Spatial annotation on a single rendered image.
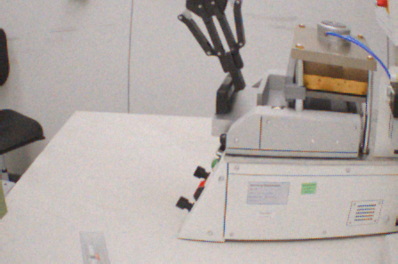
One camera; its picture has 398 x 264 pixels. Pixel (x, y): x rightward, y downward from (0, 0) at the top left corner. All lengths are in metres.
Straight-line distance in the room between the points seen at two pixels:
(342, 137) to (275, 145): 0.13
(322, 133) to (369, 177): 0.14
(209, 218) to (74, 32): 1.80
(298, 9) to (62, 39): 1.07
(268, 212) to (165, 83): 1.70
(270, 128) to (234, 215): 0.17
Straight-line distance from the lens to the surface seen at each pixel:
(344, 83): 1.13
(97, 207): 1.32
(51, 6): 2.87
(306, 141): 1.09
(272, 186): 1.12
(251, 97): 1.29
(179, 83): 2.77
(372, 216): 1.16
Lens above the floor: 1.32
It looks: 17 degrees down
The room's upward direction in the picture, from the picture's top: 1 degrees clockwise
